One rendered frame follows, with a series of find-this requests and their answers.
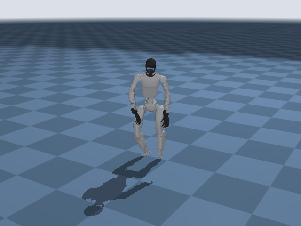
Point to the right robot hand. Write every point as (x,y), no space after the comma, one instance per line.
(138,119)

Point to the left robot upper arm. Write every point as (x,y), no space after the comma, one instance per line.
(165,85)

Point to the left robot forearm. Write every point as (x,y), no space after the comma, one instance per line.
(167,103)

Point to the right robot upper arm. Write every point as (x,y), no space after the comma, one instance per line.
(135,83)

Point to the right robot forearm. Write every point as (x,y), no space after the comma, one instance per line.
(132,100)

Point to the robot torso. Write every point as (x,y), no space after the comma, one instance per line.
(149,89)

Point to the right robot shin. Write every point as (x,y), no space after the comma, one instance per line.
(142,144)

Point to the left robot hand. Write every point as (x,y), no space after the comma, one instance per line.
(166,119)

